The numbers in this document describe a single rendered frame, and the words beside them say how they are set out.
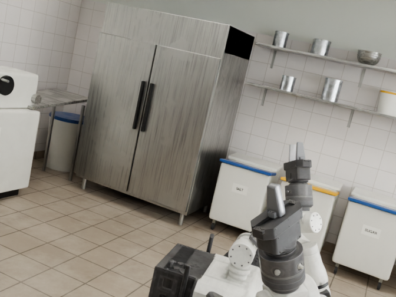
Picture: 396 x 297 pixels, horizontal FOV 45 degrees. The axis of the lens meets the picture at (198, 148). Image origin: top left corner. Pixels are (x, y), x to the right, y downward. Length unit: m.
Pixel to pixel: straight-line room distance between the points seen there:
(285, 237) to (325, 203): 3.70
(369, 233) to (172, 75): 2.36
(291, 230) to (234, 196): 3.89
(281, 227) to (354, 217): 3.72
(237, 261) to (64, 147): 4.83
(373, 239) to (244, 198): 1.25
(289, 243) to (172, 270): 0.45
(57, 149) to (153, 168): 1.56
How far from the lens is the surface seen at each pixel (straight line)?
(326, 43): 5.01
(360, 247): 4.67
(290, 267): 0.94
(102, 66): 5.15
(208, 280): 1.28
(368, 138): 5.17
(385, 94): 4.90
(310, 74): 5.24
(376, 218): 4.60
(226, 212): 4.88
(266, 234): 0.89
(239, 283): 1.32
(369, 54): 4.91
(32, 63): 6.03
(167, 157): 4.77
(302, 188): 1.55
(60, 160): 6.02
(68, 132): 5.91
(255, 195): 4.76
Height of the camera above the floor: 1.66
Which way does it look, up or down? 10 degrees down
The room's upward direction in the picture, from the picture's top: 13 degrees clockwise
